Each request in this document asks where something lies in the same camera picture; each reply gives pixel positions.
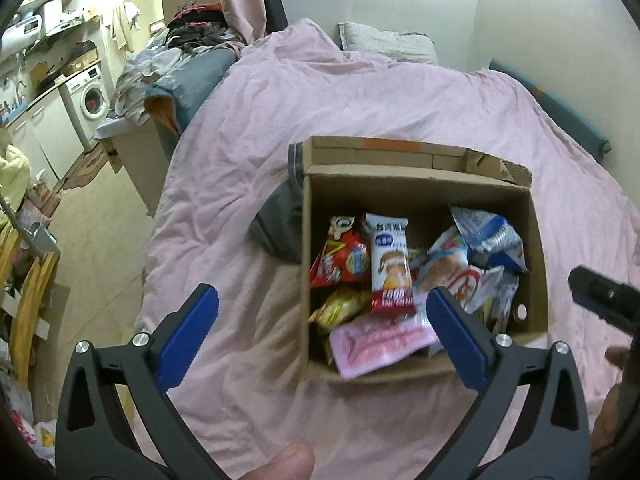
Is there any white red logo bag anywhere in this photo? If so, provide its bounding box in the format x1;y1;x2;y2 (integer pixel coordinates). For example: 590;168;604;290
410;226;504;313

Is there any grey striped garment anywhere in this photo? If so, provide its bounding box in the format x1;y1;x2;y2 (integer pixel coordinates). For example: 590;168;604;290
248;143;304;264

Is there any pink snack packet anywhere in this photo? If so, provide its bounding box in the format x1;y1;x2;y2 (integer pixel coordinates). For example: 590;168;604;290
329;314;437;380

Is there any patterned floor mat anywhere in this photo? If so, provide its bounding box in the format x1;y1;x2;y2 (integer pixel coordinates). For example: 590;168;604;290
62;144;108;190

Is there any white blue chip bag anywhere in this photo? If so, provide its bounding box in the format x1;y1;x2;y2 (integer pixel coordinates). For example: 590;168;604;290
450;206;528;274

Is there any person's left hand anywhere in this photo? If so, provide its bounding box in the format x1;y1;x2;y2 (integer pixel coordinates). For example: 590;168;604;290
241;442;316;480

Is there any yellow snack bag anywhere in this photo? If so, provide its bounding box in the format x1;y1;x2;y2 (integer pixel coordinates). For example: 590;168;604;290
308;287;371;333

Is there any white plastic bag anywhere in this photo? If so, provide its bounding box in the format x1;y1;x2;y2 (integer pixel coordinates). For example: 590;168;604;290
34;419;56;467

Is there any yellow garment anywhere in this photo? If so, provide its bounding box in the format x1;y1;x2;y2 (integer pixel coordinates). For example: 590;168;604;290
0;145;32;210

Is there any white kitchen appliance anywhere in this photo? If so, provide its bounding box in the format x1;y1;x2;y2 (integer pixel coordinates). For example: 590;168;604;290
2;14;42;50

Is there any pink bed duvet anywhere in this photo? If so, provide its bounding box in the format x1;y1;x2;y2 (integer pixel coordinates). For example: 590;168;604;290
140;20;639;479

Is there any person's right hand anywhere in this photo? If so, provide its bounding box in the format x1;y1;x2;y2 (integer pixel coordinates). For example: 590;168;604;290
590;346;629;456

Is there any white cake snack packet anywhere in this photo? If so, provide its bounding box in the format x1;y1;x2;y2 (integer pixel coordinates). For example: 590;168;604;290
363;214;416;318

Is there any white pillow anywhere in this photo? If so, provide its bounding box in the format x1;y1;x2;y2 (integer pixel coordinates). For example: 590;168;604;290
337;22;439;65

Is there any teal bed edge cushion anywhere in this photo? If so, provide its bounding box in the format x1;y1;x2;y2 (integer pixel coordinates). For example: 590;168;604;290
488;58;612;164

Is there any red cartoon snack bag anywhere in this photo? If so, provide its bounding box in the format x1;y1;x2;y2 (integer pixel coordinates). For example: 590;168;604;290
308;216;371;288

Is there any silver grey snack bag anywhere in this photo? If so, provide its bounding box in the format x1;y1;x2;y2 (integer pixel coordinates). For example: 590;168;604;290
487;271;520;334

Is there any white kitchen cabinet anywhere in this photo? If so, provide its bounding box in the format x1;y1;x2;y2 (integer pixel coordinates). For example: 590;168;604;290
8;89;84;188

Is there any brown cardboard box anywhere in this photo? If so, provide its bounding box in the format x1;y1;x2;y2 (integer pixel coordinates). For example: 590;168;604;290
298;134;550;385

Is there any white washing machine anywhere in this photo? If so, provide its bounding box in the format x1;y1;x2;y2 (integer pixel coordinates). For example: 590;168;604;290
58;63;110;153

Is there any pile of clothes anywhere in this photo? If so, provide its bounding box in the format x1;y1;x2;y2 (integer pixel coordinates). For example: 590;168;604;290
111;4;244;125

